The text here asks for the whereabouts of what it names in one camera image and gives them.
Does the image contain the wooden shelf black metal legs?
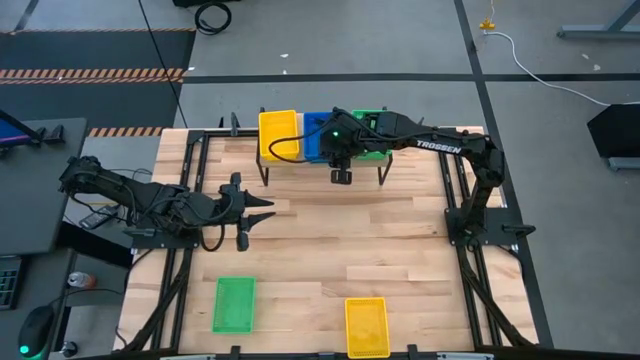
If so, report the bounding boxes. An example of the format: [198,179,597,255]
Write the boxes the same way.
[255,105,395,187]

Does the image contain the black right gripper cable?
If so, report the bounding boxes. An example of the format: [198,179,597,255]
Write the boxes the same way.
[267,119,334,165]

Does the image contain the dark grey desk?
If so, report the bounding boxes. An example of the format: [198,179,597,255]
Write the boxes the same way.
[0,117,89,256]

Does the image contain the white floor cable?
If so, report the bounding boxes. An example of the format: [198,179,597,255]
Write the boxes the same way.
[482,30,614,108]

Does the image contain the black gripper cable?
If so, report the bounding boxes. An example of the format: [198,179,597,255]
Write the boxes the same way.
[199,222,227,253]
[267,119,334,165]

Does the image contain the coiled black cable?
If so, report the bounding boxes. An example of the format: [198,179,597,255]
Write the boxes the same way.
[193,1,234,36]

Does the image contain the long straight black cable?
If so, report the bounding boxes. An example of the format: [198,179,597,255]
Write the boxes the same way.
[136,0,189,130]

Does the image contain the black aluminium table frame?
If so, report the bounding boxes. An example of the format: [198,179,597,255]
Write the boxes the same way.
[117,115,544,354]

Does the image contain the black monitor stand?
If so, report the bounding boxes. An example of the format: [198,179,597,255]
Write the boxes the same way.
[42,124,66,146]

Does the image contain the black computer mouse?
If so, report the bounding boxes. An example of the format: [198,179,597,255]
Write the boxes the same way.
[17,302,57,360]

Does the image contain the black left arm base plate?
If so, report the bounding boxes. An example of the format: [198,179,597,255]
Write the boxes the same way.
[130,224,204,250]

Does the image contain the plastic bottle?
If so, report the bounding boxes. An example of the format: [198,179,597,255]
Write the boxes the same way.
[66,270,97,290]

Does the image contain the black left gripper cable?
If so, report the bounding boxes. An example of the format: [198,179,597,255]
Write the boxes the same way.
[199,222,227,253]

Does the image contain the grey metal foot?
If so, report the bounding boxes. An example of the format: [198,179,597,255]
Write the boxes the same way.
[607,156,640,172]

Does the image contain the black power adapter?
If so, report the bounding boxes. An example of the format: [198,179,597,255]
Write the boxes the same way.
[78,205,120,230]

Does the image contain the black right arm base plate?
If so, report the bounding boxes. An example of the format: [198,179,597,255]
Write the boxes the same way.
[444,207,536,247]

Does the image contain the computer monitor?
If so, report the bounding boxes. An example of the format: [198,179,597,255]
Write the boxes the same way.
[0,108,45,151]

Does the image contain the grey metal stand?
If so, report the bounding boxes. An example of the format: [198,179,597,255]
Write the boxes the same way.
[556,0,640,40]

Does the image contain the black mat hazard stripes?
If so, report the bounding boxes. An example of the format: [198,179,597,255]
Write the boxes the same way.
[0,27,197,139]

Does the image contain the black box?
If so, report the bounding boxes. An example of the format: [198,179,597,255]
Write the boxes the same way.
[586,102,640,160]

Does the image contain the black keyboard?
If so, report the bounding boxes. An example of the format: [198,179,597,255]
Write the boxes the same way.
[0,254,25,311]

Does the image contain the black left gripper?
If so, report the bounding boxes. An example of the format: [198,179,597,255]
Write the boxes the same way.
[189,172,277,252]

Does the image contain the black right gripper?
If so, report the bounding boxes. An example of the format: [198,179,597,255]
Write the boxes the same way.
[318,107,370,185]

